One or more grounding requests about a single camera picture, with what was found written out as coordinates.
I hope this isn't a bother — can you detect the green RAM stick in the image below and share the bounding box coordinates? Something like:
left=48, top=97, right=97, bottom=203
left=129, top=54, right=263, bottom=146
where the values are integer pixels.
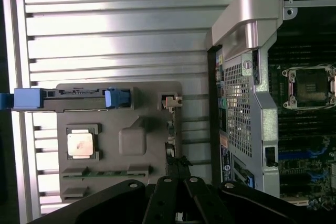
left=62, top=170, right=150, bottom=180

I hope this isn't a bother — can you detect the gray parts rack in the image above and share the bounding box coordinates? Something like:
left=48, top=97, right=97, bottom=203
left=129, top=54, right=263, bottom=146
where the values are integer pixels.
left=56, top=81, right=184, bottom=205

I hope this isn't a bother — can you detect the silver CPU chip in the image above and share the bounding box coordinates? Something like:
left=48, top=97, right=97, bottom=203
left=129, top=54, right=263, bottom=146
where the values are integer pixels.
left=67, top=132, right=94, bottom=159

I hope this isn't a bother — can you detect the open PC case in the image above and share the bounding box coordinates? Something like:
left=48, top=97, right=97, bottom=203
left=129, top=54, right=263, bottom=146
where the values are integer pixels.
left=204, top=0, right=336, bottom=201

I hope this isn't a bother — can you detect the green motherboard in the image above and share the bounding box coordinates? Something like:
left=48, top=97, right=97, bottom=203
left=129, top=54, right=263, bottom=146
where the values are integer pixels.
left=267, top=6, right=336, bottom=206

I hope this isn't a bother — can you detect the blue expansion slot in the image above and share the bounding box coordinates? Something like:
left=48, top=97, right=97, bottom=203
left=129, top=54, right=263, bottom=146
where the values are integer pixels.
left=306, top=149, right=328, bottom=159

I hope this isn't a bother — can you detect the hard disk with blue carrier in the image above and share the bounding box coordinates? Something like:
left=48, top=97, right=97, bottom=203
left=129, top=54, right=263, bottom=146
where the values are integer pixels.
left=0, top=87, right=132, bottom=111

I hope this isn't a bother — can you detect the CPU socket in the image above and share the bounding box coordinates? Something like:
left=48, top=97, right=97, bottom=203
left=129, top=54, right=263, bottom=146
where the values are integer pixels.
left=282, top=63, right=336, bottom=109

